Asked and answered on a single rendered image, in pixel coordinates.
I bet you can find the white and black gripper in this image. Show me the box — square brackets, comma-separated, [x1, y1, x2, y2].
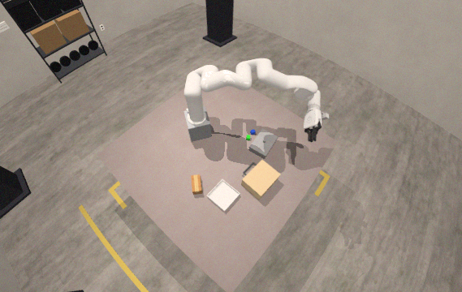
[304, 109, 322, 142]

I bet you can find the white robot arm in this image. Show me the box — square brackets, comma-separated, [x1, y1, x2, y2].
[184, 58, 321, 125]

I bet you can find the brown cardboard box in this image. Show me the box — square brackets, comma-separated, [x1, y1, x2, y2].
[191, 174, 202, 195]

